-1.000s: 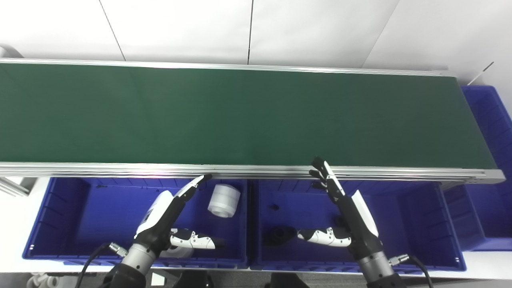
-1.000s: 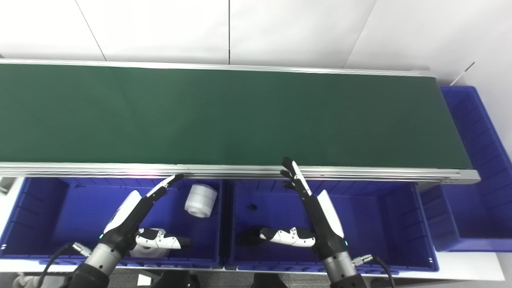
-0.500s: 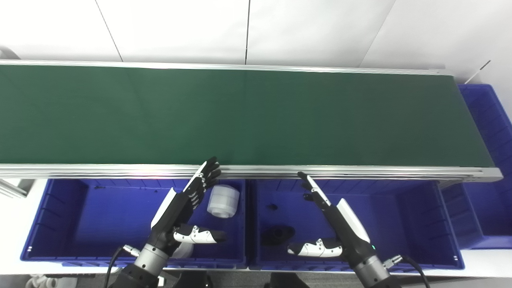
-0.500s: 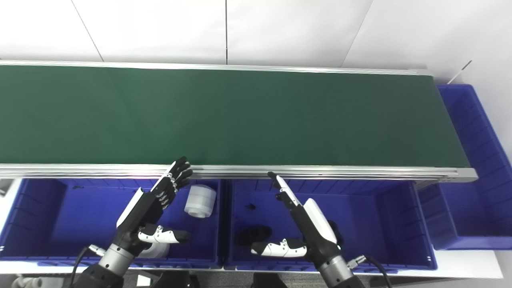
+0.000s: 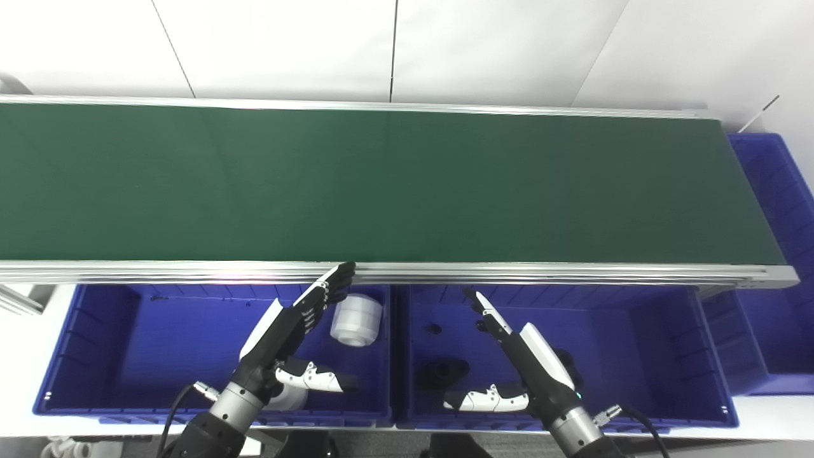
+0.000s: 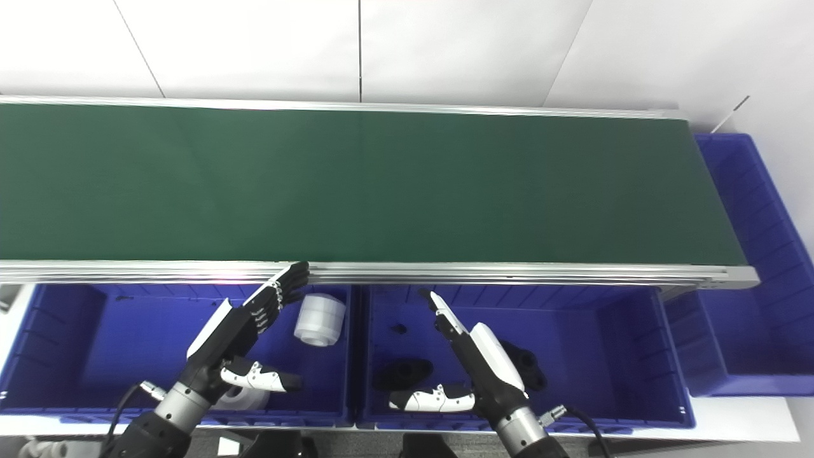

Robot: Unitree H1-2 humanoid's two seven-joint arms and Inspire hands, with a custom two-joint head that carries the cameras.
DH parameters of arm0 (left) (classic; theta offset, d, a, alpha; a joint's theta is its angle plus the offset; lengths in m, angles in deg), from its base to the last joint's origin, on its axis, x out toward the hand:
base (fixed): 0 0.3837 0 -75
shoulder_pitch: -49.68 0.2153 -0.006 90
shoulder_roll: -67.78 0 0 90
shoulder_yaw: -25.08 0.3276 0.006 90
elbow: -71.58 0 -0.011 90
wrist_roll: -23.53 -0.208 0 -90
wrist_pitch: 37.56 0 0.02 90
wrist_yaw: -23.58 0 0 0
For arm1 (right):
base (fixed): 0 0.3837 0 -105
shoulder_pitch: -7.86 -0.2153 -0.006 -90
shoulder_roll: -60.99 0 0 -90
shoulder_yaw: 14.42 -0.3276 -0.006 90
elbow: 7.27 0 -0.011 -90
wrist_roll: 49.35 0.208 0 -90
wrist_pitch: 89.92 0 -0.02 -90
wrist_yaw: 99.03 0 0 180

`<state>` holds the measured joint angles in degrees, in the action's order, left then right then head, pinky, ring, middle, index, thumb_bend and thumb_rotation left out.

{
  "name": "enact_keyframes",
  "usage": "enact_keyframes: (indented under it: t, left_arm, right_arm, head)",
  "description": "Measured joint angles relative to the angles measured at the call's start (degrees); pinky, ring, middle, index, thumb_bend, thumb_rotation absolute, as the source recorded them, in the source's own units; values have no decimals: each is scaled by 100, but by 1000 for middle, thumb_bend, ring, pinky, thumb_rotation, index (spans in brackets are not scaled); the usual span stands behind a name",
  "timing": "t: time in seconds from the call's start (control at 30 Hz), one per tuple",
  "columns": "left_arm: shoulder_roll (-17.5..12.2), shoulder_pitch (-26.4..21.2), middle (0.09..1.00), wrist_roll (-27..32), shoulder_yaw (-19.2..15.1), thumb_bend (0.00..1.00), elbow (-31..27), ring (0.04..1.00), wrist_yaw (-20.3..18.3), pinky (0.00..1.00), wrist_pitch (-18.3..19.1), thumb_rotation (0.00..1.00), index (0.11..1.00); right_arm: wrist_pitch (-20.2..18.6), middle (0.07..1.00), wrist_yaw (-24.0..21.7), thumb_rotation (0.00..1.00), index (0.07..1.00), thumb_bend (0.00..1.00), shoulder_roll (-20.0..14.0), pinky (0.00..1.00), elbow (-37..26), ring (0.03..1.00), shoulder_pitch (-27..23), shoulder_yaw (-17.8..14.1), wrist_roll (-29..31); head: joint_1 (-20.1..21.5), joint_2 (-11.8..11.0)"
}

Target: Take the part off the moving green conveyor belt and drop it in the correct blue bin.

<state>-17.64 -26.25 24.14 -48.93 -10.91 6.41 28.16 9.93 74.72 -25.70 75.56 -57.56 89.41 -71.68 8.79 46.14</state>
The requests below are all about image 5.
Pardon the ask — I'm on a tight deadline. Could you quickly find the white cable bundle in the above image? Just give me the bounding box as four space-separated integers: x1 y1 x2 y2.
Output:
40 435 97 458

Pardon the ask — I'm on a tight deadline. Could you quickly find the black robot body part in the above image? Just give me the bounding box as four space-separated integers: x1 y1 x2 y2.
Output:
275 431 340 458

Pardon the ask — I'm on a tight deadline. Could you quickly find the white round plastic part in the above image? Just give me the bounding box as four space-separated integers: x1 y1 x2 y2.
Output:
270 380 310 412
330 293 384 348

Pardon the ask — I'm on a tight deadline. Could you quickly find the blue plastic bin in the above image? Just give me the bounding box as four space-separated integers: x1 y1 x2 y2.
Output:
698 132 814 397
33 282 396 427
396 284 740 429

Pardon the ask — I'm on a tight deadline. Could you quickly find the green conveyor belt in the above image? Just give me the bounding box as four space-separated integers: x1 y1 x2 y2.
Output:
0 94 801 287
0 102 789 265

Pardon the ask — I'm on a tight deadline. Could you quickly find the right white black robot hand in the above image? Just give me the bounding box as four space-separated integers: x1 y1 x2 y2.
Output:
443 289 584 421

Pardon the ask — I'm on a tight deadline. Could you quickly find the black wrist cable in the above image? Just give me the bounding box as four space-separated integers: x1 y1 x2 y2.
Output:
594 403 672 458
155 380 221 458

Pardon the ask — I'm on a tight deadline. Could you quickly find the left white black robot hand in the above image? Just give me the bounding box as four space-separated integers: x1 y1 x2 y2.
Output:
234 261 359 399

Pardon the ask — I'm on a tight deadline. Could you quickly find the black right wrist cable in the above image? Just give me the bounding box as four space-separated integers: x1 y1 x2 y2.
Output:
594 403 672 458

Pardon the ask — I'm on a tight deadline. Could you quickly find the aluminium frame leg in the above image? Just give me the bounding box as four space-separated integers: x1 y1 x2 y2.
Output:
0 284 46 316

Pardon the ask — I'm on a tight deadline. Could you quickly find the black flanged part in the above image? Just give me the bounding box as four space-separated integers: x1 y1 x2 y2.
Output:
416 359 472 391

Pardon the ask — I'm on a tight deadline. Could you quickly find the thin white black rod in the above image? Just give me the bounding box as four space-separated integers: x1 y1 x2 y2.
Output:
740 95 780 134

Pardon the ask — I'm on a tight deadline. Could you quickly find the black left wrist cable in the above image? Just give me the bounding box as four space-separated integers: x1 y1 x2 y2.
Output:
155 380 221 458

